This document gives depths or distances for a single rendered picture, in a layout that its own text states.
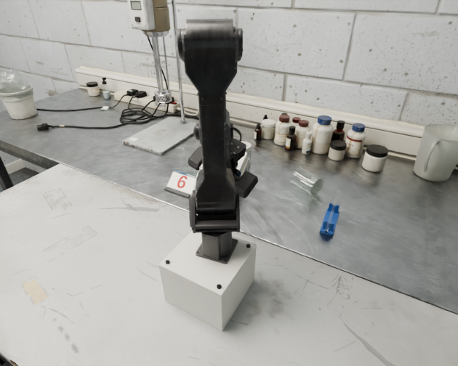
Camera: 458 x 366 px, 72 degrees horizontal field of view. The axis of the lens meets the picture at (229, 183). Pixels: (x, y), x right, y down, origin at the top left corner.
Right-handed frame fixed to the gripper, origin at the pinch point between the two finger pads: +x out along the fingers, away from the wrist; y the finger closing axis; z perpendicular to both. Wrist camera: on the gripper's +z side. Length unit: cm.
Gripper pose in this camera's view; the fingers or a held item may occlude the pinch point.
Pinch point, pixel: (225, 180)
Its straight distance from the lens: 84.5
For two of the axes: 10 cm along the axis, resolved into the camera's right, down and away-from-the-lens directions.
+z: 5.8, -7.5, 3.1
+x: 1.3, 4.6, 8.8
